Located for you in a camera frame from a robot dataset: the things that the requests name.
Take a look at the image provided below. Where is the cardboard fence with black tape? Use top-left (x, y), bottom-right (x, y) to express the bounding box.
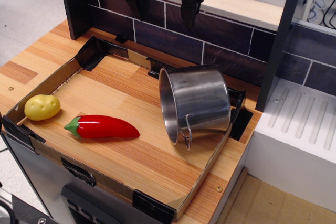
top-left (3, 37), bottom-right (252, 223)

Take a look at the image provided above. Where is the white toy sink drainboard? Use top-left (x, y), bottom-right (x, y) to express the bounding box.
top-left (245, 80), bottom-right (335, 211)

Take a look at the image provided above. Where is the stainless steel pot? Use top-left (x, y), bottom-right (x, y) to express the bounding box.
top-left (159, 65), bottom-right (231, 149)

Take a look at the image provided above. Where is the black oven control panel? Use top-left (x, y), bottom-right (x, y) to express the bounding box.
top-left (60, 185), bottom-right (124, 224)

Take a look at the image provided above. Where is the dark shelf side post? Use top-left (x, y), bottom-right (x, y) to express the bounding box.
top-left (256, 0), bottom-right (299, 112)

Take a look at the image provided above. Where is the yellow toy potato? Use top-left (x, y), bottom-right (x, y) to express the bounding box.
top-left (24, 94), bottom-right (61, 121)

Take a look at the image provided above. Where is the red toy chili pepper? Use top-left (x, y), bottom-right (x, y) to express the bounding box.
top-left (64, 115), bottom-right (140, 138)

